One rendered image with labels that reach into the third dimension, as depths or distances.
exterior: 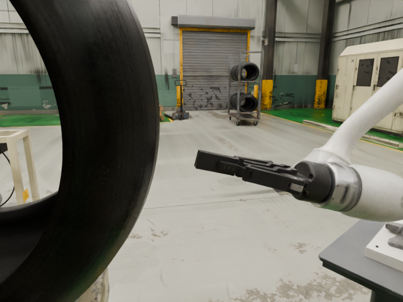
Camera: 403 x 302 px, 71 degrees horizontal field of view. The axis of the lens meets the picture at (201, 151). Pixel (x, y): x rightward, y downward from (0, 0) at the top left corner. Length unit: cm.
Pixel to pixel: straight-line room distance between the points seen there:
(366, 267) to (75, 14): 102
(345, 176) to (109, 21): 45
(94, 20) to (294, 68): 1281
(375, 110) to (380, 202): 25
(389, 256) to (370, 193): 53
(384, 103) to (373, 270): 54
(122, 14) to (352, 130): 61
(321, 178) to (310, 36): 1303
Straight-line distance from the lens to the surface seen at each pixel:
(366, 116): 77
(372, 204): 60
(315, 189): 53
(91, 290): 58
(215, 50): 1183
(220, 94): 1185
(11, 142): 260
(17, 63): 1216
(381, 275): 107
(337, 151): 75
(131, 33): 31
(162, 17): 1159
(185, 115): 898
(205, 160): 47
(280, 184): 48
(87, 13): 28
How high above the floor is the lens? 122
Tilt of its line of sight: 14 degrees down
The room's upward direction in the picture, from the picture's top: straight up
